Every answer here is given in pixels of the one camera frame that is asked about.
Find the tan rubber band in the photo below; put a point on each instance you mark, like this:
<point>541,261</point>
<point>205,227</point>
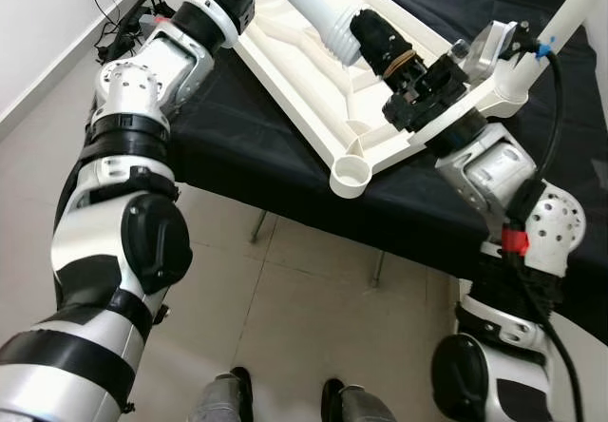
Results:
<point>397,61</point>

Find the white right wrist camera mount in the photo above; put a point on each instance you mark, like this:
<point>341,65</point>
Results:
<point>489,56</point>

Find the white plastic table top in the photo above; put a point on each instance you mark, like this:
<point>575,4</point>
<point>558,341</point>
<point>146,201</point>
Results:
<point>313,99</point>

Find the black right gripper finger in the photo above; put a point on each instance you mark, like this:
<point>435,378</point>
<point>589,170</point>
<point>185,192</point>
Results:
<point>385,47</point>

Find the black table cloth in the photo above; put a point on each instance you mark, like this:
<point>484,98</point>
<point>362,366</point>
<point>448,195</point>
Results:
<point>285,184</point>

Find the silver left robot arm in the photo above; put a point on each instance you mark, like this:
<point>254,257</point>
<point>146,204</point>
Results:
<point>114,203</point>

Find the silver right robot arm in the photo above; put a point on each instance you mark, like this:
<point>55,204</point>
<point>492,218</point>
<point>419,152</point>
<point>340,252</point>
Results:
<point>503,213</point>

